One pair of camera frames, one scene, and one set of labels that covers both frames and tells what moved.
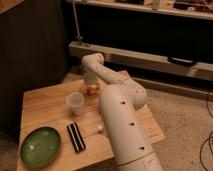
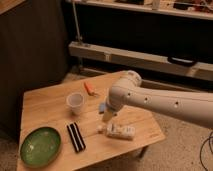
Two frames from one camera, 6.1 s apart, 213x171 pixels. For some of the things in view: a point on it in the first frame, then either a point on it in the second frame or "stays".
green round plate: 40,147 stays
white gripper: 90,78 to 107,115
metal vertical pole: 76,21 stays
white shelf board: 149,8 stays
